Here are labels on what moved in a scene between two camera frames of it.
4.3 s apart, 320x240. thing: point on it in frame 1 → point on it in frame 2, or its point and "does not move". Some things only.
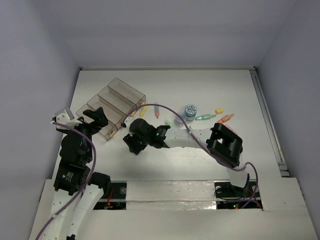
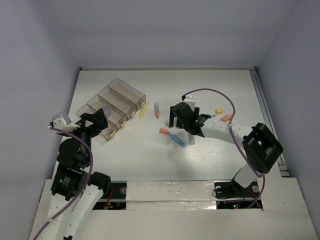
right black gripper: (131, 140) → (173, 115)
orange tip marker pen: (156, 109) does not move
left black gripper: (90, 122) does not move
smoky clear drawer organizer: (118, 100) does not move
